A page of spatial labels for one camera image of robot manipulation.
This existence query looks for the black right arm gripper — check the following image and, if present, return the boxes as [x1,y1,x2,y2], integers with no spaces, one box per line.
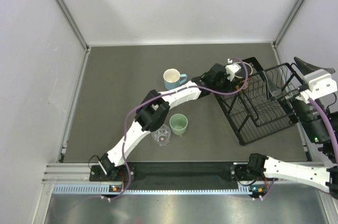
[262,56,333,143]

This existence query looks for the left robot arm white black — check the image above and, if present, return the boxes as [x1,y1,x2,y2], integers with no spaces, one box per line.
[99,62,241,180]

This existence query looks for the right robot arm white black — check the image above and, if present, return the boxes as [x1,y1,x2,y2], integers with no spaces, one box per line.
[246,57,337,199]

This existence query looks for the light blue ceramic mug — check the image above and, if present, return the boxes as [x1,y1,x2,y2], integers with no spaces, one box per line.
[163,69,187,90]

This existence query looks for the mint green cup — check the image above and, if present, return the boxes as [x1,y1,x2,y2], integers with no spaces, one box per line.
[170,114,188,136]

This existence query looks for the clear plastic glass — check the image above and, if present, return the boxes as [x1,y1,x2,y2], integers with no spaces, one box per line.
[152,124,171,146]

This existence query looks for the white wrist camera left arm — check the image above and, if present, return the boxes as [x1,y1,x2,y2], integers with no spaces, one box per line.
[225,59,241,81]

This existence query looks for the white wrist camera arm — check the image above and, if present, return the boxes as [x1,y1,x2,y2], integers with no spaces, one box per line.
[225,59,241,81]
[300,69,337,103]

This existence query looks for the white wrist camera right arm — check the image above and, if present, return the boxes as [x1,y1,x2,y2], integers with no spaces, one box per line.
[300,69,337,103]

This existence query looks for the black wire dish rack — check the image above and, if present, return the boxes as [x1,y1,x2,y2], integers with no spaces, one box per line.
[216,57,303,146]

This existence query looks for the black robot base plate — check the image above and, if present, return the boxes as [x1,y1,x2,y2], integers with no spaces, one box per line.
[89,161,278,190]

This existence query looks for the grey slotted cable duct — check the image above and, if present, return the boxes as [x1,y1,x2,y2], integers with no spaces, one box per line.
[52,183,267,195]

